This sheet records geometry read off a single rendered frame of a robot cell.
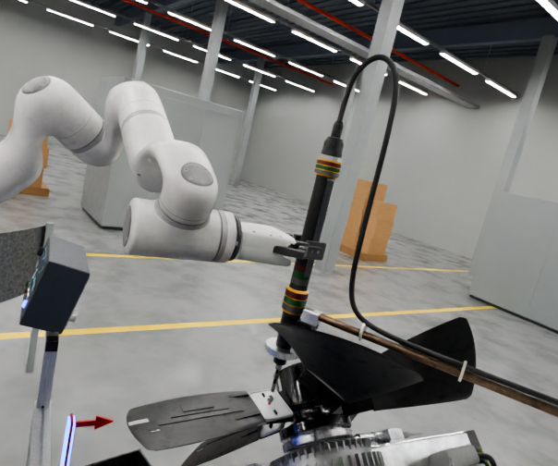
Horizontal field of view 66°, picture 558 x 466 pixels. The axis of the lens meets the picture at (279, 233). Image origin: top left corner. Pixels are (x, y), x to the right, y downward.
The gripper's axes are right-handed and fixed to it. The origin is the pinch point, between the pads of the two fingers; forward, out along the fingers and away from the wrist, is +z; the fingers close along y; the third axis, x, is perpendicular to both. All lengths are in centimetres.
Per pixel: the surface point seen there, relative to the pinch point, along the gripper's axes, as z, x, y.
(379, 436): 29, -41, 3
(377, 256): 584, -143, -604
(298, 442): 3.2, -34.9, 7.6
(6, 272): -54, -78, -195
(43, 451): -35, -64, -35
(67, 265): -34, -26, -58
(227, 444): -1, -49, -11
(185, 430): -17.9, -32.2, 4.3
